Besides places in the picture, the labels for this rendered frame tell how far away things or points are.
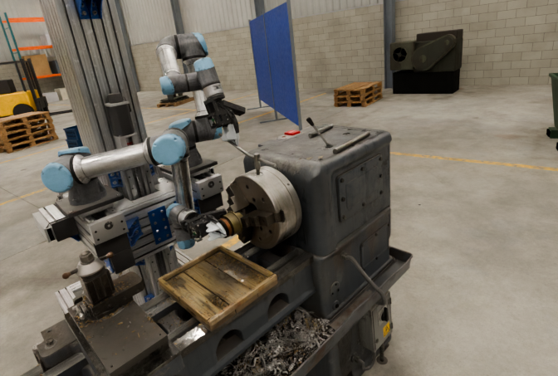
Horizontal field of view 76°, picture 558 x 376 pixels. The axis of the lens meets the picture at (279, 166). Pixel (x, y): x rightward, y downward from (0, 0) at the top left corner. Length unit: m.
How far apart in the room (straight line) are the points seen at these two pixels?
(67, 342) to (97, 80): 1.09
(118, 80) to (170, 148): 0.61
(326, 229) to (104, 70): 1.24
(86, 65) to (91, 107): 0.18
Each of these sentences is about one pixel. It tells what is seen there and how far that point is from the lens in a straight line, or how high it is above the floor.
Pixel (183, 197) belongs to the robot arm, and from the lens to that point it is 1.63.
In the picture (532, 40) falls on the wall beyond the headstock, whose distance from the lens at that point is 10.91.
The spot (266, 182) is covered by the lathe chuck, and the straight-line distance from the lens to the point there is 1.34.
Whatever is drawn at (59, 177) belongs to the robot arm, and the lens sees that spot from 1.54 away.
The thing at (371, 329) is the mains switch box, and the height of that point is 0.33.
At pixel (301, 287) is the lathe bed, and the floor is 0.75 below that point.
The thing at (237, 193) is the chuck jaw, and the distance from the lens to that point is 1.42.
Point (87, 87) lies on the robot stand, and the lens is 1.87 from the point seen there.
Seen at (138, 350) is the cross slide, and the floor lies 0.97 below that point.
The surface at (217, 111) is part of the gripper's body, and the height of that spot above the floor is 1.48.
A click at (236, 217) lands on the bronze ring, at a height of 1.11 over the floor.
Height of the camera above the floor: 1.71
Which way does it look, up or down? 19 degrees down
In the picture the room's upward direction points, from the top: 7 degrees counter-clockwise
